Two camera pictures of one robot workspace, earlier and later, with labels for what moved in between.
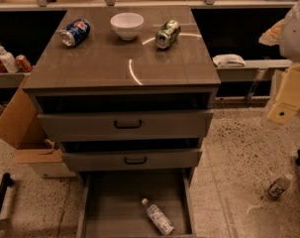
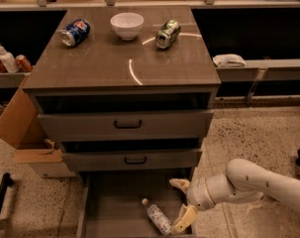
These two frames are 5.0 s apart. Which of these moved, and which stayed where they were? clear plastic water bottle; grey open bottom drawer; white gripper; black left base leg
Moved: white gripper
Stayed: black left base leg; grey open bottom drawer; clear plastic water bottle
